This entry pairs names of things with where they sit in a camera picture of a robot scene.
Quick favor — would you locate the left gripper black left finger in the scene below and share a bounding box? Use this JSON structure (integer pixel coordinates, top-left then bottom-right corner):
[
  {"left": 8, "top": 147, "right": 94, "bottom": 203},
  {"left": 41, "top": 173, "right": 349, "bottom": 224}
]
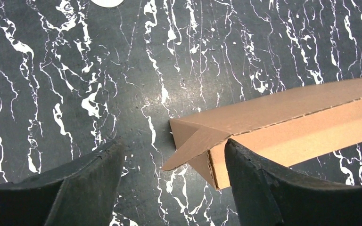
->
[{"left": 0, "top": 138, "right": 125, "bottom": 226}]

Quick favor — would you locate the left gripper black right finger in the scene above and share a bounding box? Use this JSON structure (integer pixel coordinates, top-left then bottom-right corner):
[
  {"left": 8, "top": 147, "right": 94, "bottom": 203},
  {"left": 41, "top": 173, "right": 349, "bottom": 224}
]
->
[{"left": 224, "top": 139, "right": 362, "bottom": 226}]

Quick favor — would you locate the brown cardboard box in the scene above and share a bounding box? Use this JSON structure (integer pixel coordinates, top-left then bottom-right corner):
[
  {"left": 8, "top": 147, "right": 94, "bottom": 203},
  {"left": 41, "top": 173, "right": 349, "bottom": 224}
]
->
[{"left": 162, "top": 77, "right": 362, "bottom": 190}]

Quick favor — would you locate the teal white packaged item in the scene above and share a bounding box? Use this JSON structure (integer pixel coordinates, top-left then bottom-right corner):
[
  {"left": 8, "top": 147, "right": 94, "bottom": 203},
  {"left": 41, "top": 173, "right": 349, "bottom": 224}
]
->
[{"left": 91, "top": 0, "right": 124, "bottom": 8}]

